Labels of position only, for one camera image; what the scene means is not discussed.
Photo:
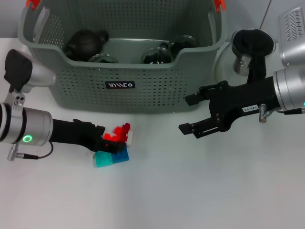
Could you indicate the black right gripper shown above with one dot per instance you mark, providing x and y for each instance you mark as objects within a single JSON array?
[{"x": 243, "y": 97}]

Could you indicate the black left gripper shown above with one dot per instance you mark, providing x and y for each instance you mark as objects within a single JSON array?
[{"x": 76, "y": 133}]

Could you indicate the blue toy block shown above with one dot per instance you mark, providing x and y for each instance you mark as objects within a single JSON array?
[{"x": 122, "y": 157}]

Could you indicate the teal toy block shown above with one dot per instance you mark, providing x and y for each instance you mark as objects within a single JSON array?
[{"x": 103, "y": 160}]

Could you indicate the orange red toy block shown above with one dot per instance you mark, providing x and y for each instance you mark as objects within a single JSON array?
[{"x": 116, "y": 138}]

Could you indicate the dark red toy block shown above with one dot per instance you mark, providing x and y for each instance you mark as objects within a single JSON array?
[{"x": 125, "y": 133}]

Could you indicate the grey perforated storage basket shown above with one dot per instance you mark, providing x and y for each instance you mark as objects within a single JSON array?
[{"x": 155, "y": 83}]

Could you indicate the glass carafe with black lid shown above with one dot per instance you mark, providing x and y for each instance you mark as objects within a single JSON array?
[{"x": 252, "y": 40}]

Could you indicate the black teapot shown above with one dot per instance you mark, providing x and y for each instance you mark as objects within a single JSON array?
[{"x": 84, "y": 44}]

